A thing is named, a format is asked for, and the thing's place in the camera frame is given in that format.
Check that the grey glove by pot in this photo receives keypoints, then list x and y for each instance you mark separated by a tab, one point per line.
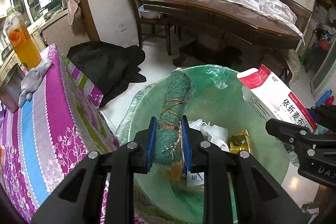
32	81

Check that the gold cigarette pack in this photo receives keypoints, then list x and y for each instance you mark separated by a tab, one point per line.
240	142

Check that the dark brown dining table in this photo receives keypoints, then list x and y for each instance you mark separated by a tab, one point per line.
220	17

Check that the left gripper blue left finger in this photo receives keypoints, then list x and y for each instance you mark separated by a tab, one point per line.
150	151

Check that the white red medicine box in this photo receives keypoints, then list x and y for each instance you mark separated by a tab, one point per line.
265	92

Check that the floral purple striped tablecloth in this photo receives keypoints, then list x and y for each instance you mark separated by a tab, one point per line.
50	134

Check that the blue bowl on chair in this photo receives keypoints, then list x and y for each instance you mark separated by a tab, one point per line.
143	13

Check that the green scouring cloth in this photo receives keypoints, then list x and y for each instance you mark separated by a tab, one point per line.
169	141

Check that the dark wooden chair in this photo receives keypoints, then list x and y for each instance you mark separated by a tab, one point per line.
150	24

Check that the pink hanging cloth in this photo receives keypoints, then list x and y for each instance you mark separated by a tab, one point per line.
74	11

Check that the steel pot with handle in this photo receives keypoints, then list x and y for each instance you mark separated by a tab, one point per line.
11	87

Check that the green lined trash bin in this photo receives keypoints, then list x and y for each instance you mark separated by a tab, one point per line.
218	100

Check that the orange juice bottle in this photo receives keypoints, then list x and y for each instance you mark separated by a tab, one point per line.
21	40

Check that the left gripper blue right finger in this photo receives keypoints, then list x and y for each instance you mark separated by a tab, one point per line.
187	151

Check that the black cloth pile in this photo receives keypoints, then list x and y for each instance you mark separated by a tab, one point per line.
111	68

